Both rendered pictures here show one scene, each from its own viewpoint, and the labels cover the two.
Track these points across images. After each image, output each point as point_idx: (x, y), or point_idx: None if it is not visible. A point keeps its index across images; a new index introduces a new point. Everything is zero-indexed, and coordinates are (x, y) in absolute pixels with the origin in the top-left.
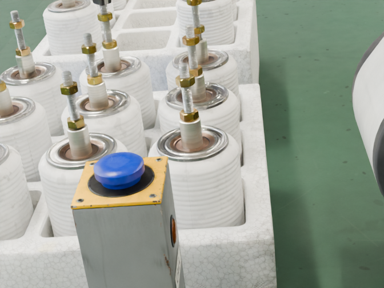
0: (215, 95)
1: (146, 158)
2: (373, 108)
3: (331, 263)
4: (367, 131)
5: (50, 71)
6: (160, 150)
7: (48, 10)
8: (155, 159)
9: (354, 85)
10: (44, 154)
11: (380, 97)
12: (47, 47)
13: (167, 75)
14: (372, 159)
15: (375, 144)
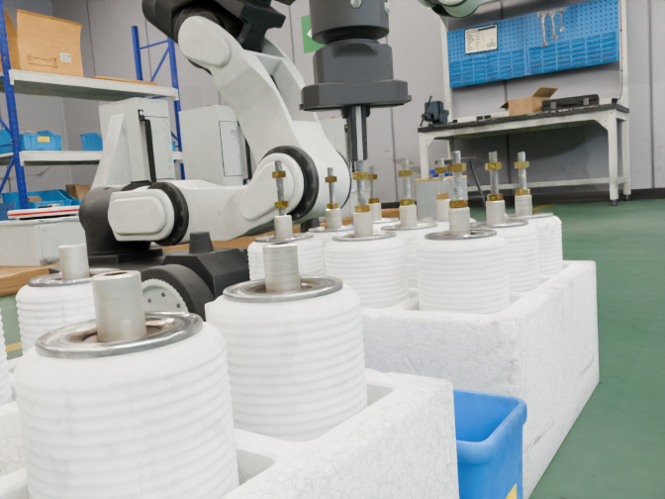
0: (323, 228)
1: (424, 178)
2: (338, 165)
3: None
4: (341, 174)
5: (432, 234)
6: (397, 218)
7: (342, 287)
8: (421, 178)
9: (319, 172)
10: (470, 220)
11: (336, 160)
12: (364, 409)
13: (322, 244)
14: (349, 179)
15: (349, 172)
